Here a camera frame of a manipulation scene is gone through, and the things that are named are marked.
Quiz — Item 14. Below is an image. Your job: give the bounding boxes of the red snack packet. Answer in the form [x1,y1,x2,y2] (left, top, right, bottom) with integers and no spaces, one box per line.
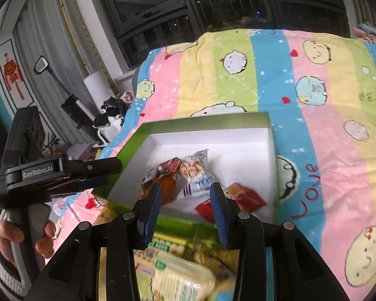
[195,182,267,223]

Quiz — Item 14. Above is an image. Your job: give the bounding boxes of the orange pastry packet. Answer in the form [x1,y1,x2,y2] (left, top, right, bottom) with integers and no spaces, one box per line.
[93,202,119,226]

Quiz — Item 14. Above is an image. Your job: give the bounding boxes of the panda orange snack bag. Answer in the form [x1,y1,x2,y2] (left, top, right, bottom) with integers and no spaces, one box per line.
[140,157,181,205]

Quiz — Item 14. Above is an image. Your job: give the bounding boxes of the peanut snack clear packet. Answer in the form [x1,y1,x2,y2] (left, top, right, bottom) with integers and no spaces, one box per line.
[177,149,216,200]

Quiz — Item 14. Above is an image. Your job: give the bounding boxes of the green soda cracker packet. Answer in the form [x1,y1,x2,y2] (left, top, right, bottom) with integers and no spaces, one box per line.
[134,239,217,300]

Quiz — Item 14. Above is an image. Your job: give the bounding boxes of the person's left hand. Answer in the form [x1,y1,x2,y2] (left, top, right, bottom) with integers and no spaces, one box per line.
[0,220,55,267]

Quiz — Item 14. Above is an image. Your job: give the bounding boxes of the small potted plant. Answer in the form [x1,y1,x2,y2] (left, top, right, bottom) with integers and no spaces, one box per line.
[43,132,64,158]

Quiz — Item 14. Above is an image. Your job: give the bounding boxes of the upright vacuum cleaner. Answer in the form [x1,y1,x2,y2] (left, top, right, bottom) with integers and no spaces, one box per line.
[33,55,111,146]

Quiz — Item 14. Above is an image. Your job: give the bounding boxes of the black white clothes pile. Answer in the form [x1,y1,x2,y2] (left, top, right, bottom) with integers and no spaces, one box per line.
[93,97,131,141]

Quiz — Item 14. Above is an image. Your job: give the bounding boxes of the green cardboard box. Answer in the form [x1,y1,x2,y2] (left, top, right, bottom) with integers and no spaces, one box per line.
[91,111,280,227]

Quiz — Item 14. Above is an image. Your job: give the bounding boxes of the red chinese knot decoration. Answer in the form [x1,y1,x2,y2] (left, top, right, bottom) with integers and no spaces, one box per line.
[3,53,25,100]

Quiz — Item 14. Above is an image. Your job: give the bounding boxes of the striped cartoon bedsheet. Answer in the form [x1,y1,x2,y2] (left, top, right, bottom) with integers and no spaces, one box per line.
[43,28,376,301]

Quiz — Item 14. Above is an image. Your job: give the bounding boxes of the crumpled clothes on bed edge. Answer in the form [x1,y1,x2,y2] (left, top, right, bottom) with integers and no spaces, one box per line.
[353,23,376,44]

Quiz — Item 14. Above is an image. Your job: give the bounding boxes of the dark window frame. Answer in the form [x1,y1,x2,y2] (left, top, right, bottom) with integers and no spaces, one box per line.
[100,0,350,69]

